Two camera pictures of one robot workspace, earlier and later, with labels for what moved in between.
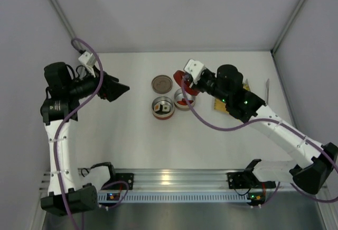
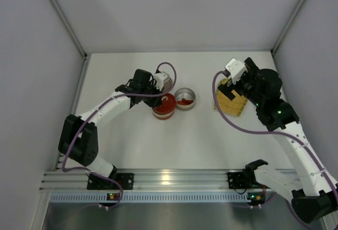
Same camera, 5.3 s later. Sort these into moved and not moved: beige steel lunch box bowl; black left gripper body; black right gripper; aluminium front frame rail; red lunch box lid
Moved: black right gripper; red lunch box lid; black left gripper body
Not moved: beige steel lunch box bowl; aluminium front frame rail
